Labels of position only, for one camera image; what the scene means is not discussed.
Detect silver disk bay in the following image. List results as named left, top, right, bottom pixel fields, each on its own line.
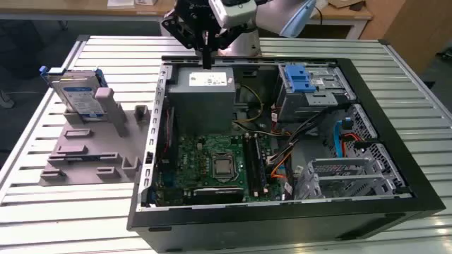
left=307, top=157, right=405, bottom=199

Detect black open PC case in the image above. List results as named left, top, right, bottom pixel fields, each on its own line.
left=125, top=55, right=447, bottom=253

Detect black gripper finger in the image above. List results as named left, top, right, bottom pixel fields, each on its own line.
left=161, top=11, right=209, bottom=70
left=208, top=23, right=248, bottom=70

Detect black cable bundle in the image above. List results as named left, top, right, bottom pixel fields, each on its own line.
left=269, top=110, right=332, bottom=170

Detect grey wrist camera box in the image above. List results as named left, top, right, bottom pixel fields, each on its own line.
left=208, top=0, right=257, bottom=29

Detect blue drive latch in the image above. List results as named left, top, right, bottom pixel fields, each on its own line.
left=285, top=65, right=317, bottom=93

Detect wooden cabinet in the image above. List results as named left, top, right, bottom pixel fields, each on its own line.
left=360, top=0, right=452, bottom=77

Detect grey power supply unit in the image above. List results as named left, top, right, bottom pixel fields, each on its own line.
left=165, top=66, right=236, bottom=135

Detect silver CPU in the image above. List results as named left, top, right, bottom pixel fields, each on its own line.
left=213, top=158, right=235, bottom=177

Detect silver drive cage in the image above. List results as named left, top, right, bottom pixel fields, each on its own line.
left=275, top=63, right=357, bottom=122

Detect grey stand foot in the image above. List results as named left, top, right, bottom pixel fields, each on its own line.
left=0, top=88, right=15, bottom=109

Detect installed RAM stick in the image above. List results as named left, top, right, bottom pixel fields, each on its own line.
left=253, top=134, right=269, bottom=195

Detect red orange power wire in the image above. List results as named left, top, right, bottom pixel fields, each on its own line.
left=344, top=133, right=381, bottom=149

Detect black graphics card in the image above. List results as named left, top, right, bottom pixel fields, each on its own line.
left=183, top=186, right=245, bottom=206

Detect grey parts rack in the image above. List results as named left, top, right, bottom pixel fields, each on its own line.
left=39, top=88, right=152, bottom=187

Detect brown cardboard piece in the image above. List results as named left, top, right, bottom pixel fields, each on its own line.
left=327, top=0, right=364, bottom=11

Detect blue wire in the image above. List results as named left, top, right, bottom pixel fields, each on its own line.
left=333, top=119, right=353, bottom=159

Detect yellow wires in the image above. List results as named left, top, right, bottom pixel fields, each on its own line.
left=232, top=84, right=265, bottom=124

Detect CPU socket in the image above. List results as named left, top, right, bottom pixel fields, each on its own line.
left=209, top=152, right=240, bottom=184

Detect black RAM slot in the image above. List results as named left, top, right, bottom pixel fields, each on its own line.
left=244, top=134, right=259, bottom=196

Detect green motherboard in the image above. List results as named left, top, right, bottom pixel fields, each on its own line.
left=155, top=133, right=283, bottom=206

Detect hard disk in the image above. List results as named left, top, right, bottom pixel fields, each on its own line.
left=39, top=66, right=109, bottom=122

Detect wooden desk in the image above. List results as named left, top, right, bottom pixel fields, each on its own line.
left=0, top=0, right=375, bottom=37

